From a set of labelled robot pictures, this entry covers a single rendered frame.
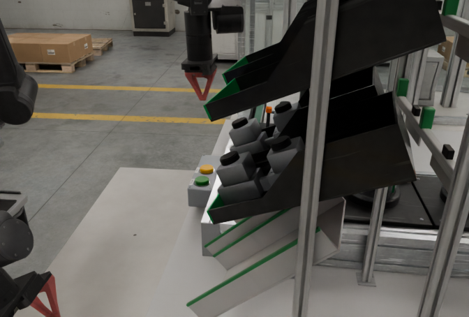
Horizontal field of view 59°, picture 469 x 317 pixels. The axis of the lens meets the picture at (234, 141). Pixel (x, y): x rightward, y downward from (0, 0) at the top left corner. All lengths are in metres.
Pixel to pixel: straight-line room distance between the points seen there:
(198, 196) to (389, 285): 0.52
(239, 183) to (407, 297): 0.55
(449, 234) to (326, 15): 0.30
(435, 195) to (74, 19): 9.31
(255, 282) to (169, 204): 0.66
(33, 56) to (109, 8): 3.51
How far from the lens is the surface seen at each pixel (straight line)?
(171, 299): 0.97
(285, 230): 0.73
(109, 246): 1.14
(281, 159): 0.57
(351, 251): 1.03
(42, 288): 0.76
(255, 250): 0.77
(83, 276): 1.07
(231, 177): 0.61
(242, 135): 0.73
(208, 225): 1.00
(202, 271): 1.02
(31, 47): 6.47
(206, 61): 0.92
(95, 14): 9.79
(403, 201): 1.14
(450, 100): 2.28
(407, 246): 1.05
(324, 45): 0.44
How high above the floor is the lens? 1.54
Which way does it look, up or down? 25 degrees down
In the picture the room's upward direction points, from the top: straight up
